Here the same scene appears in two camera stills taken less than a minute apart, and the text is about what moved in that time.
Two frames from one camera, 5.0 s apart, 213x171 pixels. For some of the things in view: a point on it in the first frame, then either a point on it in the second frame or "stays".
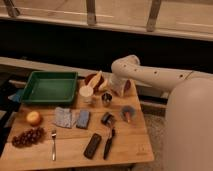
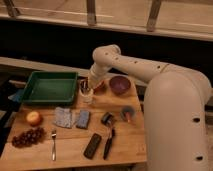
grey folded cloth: x=63 y=116 stays
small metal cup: x=106 y=99 → x=85 y=88
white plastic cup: x=86 y=94 stays
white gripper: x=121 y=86 → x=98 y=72
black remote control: x=92 y=145 stays
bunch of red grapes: x=28 y=137 stays
